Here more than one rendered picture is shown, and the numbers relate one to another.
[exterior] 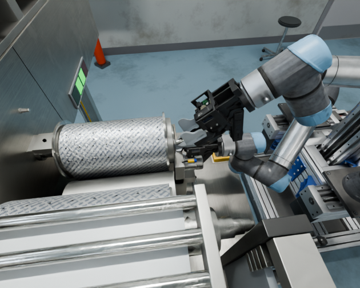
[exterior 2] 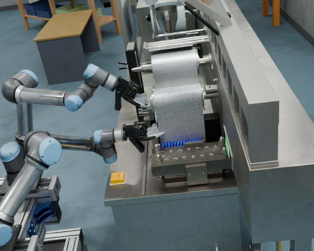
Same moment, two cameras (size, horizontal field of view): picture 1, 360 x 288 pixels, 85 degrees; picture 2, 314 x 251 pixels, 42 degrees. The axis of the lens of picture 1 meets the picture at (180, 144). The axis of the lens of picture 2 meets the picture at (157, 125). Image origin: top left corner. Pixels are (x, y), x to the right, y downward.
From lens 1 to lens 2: 224 cm
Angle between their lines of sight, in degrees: 97
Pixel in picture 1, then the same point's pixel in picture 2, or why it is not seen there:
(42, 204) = (183, 55)
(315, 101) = not seen: hidden behind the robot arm
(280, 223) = (130, 50)
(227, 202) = (126, 155)
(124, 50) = not seen: outside the picture
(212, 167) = (128, 171)
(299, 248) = (129, 49)
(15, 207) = (190, 55)
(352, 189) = not seen: hidden behind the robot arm
